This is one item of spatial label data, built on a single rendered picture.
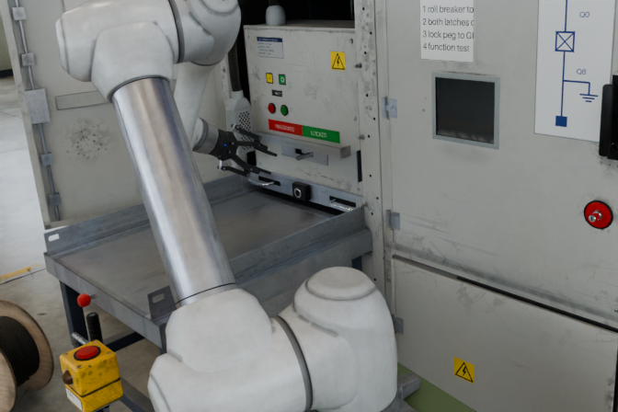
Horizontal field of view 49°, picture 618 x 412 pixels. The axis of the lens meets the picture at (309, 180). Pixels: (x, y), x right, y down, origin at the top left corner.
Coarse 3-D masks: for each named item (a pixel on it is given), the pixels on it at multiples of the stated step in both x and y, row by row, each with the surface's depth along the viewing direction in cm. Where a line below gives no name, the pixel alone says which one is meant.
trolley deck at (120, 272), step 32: (224, 224) 203; (256, 224) 201; (288, 224) 200; (64, 256) 189; (96, 256) 187; (128, 256) 186; (320, 256) 178; (352, 256) 187; (96, 288) 169; (128, 288) 167; (256, 288) 165; (288, 288) 172; (128, 320) 159; (160, 320) 150
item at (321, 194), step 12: (264, 180) 227; (276, 180) 222; (288, 180) 218; (300, 180) 213; (288, 192) 219; (312, 192) 210; (324, 192) 206; (336, 192) 202; (348, 192) 199; (324, 204) 208; (348, 204) 200
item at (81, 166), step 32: (0, 0) 190; (32, 0) 196; (64, 0) 198; (32, 32) 198; (32, 64) 198; (32, 96) 200; (64, 96) 205; (96, 96) 209; (32, 128) 205; (64, 128) 209; (96, 128) 213; (224, 128) 229; (32, 160) 204; (64, 160) 211; (96, 160) 215; (128, 160) 220; (64, 192) 214; (96, 192) 218; (128, 192) 223; (64, 224) 213
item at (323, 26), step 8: (264, 24) 219; (288, 24) 213; (296, 24) 211; (304, 24) 209; (312, 24) 207; (320, 24) 205; (328, 24) 204; (336, 24) 202; (344, 24) 200; (352, 24) 198; (248, 80) 221; (296, 152) 214
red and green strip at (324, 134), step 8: (272, 120) 217; (272, 128) 218; (280, 128) 215; (288, 128) 213; (296, 128) 210; (304, 128) 207; (312, 128) 204; (304, 136) 208; (312, 136) 205; (320, 136) 203; (328, 136) 200; (336, 136) 198
